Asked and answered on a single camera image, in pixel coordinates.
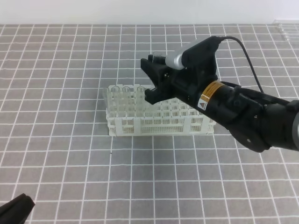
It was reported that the white plastic test tube rack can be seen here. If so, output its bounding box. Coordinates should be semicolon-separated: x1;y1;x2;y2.
106;84;216;136

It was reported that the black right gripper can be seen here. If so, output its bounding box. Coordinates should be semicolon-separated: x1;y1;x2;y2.
141;36;221;110

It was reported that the clear glass test tube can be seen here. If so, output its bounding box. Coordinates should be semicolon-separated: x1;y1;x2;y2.
152;52;163;63

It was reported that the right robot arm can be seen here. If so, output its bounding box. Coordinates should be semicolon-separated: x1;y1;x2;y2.
141;36;299;153

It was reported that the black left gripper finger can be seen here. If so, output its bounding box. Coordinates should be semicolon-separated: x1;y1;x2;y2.
0;193;35;224

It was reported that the spare glass test tubes pile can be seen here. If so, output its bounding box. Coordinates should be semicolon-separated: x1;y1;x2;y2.
273;19;299;42

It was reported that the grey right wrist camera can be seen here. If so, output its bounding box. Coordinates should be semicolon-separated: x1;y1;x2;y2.
165;43;193;70

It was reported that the black right camera cable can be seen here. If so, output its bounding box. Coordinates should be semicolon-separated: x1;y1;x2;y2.
218;36;263;93

